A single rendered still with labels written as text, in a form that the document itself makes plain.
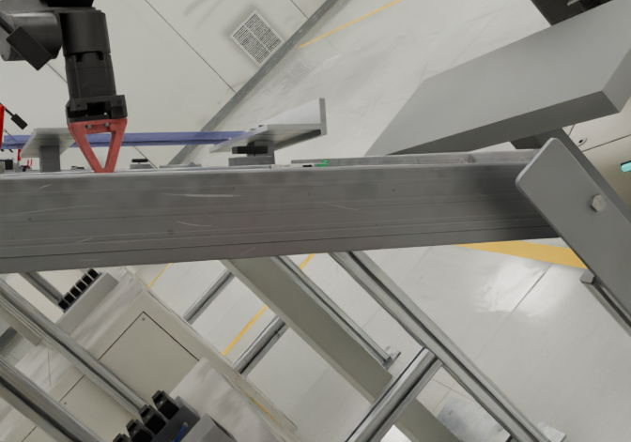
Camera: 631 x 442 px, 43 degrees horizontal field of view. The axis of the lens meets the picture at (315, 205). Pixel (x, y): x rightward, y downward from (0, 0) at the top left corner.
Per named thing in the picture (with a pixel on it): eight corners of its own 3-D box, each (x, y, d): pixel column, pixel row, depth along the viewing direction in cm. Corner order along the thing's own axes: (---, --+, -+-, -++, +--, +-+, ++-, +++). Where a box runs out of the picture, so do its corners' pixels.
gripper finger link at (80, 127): (78, 184, 96) (67, 105, 95) (75, 183, 102) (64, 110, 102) (135, 176, 98) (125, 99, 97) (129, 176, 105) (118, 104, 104)
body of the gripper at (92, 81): (70, 115, 93) (61, 51, 92) (67, 120, 103) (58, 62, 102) (127, 109, 95) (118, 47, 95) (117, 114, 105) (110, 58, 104)
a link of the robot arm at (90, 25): (111, 2, 97) (94, 11, 102) (54, 2, 93) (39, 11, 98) (119, 59, 98) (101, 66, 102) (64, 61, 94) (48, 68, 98)
